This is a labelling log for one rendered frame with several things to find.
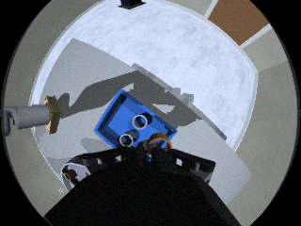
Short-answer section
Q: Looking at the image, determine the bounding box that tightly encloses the bronze bushing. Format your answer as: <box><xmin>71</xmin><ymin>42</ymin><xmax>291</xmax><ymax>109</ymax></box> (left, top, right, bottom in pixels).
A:
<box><xmin>65</xmin><ymin>169</ymin><xmax>75</xmax><ymax>181</ymax></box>
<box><xmin>148</xmin><ymin>133</ymin><xmax>173</xmax><ymax>157</ymax></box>

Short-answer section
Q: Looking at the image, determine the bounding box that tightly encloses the blue plastic crate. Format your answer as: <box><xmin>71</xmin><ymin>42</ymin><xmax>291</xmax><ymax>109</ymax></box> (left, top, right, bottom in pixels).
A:
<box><xmin>94</xmin><ymin>89</ymin><xmax>177</xmax><ymax>150</ymax></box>

